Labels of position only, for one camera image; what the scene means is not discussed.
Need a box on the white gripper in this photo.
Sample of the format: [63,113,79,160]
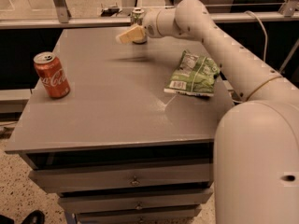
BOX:
[116,9,162,44]

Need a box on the green 7up can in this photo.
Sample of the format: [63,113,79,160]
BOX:
[131,7,147,44]

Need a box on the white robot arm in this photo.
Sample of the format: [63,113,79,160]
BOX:
[117,0,299,224]

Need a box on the red coke can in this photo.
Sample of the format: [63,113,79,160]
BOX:
[34,51,70,98]

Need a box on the black device on floor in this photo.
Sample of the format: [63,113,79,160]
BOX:
[100,5,121,17]

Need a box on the green chip bag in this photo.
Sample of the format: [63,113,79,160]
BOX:
[164,50,220,97]

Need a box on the grey drawer cabinet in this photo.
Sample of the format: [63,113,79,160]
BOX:
[4,25,235,224]

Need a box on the top grey drawer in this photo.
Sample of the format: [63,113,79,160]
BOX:
[29,160,212,193]

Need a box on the grey drawer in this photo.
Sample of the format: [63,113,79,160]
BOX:
[77,205,201,224]
[58,188,212,213]
[29,160,212,193]

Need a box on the grey metal railing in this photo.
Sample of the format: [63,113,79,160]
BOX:
[0,11,299,29]

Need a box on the middle grey drawer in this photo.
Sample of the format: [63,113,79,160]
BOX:
[58,188,212,213]

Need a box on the bottom grey drawer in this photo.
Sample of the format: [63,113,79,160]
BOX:
[77,205,201,224]

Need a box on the black shoe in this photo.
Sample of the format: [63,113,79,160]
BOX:
[21,210,45,224]

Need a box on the white cable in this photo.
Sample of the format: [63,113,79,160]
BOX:
[231,10,269,105]

